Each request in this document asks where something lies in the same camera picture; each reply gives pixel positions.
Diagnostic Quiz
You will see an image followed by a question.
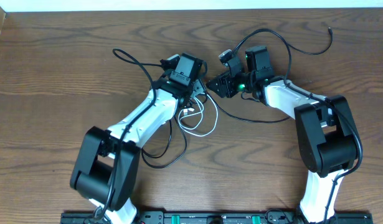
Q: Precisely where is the white cable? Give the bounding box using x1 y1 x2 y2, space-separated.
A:
177 91 219 138

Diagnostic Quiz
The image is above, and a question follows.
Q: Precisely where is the short black cable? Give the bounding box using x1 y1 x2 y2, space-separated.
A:
140 93 207 169

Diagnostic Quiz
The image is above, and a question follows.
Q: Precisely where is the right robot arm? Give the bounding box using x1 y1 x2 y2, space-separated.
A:
206 46 362 223

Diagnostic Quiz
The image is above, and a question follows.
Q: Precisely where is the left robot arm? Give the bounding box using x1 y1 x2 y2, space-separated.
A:
61 53 207 223

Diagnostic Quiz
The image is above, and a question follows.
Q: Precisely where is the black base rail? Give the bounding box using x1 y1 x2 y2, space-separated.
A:
60 209 374 224

